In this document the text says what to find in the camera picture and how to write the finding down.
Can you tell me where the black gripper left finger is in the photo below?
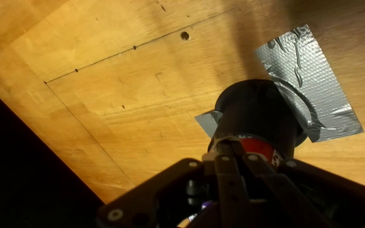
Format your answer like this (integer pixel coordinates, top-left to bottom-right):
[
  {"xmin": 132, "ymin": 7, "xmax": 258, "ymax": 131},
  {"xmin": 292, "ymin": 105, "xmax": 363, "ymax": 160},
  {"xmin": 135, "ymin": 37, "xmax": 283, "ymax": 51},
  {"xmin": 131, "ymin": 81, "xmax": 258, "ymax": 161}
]
[{"xmin": 212, "ymin": 141, "xmax": 260, "ymax": 228}]

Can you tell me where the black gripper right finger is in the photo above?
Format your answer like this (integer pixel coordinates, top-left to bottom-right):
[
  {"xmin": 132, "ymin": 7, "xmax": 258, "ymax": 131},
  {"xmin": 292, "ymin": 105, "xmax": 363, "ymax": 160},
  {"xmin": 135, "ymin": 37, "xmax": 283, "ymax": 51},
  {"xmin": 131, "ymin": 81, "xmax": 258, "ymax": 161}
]
[{"xmin": 243, "ymin": 152, "xmax": 333, "ymax": 228}]

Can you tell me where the red black cylindrical object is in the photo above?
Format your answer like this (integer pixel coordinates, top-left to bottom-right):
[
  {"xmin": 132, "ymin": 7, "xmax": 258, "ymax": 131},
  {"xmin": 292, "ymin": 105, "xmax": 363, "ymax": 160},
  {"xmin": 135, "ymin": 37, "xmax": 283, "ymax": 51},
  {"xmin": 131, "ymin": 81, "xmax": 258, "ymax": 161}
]
[{"xmin": 207, "ymin": 77, "xmax": 310, "ymax": 167}]

